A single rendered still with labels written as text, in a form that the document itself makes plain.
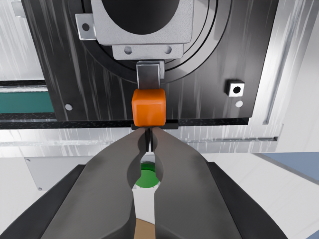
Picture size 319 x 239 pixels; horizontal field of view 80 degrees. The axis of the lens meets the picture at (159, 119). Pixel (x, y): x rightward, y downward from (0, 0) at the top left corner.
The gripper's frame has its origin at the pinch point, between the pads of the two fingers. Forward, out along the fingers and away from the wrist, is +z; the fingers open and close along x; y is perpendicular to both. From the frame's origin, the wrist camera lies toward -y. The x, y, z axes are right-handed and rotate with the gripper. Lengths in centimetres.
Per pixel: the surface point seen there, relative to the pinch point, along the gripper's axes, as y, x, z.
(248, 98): 1.9, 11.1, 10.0
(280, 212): 37, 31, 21
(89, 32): -5.6, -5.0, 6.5
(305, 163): 98, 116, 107
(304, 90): 5.1, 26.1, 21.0
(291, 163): 97, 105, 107
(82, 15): -6.8, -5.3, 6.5
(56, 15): -7.0, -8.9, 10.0
